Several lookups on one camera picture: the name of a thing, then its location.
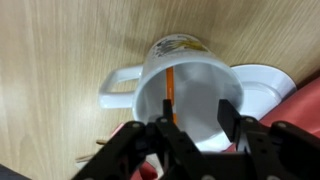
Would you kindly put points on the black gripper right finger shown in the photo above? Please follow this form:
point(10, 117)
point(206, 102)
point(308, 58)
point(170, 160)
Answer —
point(228, 116)

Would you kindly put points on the red orange cloth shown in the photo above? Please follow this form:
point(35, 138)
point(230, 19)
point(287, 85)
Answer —
point(301, 109)

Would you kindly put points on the white printed mug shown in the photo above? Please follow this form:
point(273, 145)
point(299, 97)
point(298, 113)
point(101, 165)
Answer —
point(200, 81)

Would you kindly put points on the white round plate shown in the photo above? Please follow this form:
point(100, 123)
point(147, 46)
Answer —
point(265, 87)

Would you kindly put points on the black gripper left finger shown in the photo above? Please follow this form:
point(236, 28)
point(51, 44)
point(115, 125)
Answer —
point(167, 110)

